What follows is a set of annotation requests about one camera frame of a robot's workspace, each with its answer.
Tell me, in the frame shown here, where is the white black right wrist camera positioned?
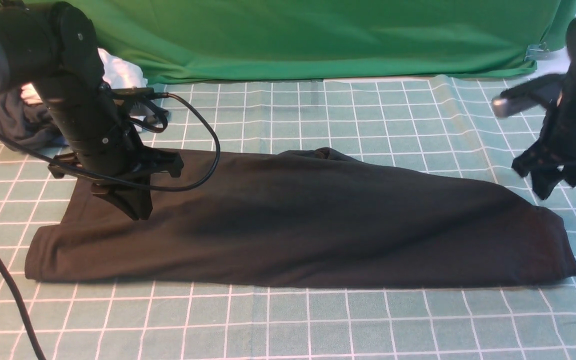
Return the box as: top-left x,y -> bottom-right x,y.
491,73 -> 565,118

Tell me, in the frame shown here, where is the dark gray crumpled garment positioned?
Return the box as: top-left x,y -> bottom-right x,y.
0,89 -> 66,151

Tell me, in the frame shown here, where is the green backdrop cloth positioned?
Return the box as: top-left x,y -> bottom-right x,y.
71,0 -> 576,84

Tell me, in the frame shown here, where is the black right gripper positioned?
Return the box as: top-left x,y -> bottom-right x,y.
511,117 -> 576,201

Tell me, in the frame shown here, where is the green checkered tablecloth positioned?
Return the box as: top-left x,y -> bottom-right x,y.
0,76 -> 576,360

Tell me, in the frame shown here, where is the silver binder clip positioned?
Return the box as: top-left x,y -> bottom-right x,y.
523,42 -> 551,62

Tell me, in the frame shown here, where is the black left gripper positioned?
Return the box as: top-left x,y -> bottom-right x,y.
48,147 -> 185,221

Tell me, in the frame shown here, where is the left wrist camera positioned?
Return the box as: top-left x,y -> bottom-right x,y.
109,87 -> 169,133

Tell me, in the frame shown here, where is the white crumpled shirt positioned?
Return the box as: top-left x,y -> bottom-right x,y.
20,48 -> 148,106

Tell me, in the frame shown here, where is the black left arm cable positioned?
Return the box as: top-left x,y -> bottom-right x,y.
0,90 -> 221,360

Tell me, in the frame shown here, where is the dark gray long-sleeved shirt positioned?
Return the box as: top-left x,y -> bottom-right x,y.
24,148 -> 576,289

